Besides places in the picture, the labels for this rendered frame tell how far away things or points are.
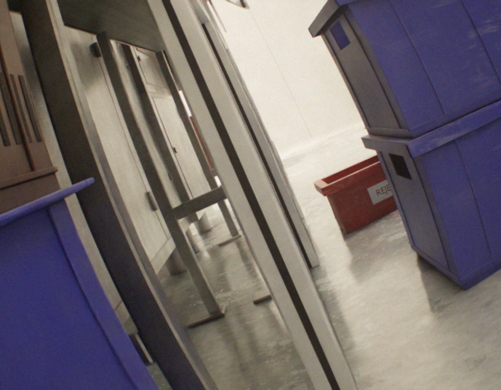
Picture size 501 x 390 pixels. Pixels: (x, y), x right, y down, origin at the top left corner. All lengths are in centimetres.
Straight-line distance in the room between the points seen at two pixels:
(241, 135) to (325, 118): 503
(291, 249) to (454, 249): 30
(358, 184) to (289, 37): 404
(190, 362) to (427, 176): 54
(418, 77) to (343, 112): 483
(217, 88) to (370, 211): 111
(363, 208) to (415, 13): 92
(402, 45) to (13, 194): 72
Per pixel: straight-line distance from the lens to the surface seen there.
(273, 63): 575
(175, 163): 250
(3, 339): 22
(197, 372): 47
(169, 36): 73
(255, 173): 72
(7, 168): 29
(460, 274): 97
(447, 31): 96
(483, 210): 97
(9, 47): 36
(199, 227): 313
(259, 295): 152
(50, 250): 31
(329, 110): 575
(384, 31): 94
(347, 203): 179
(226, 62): 157
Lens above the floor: 31
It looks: 5 degrees down
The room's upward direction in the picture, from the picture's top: 24 degrees counter-clockwise
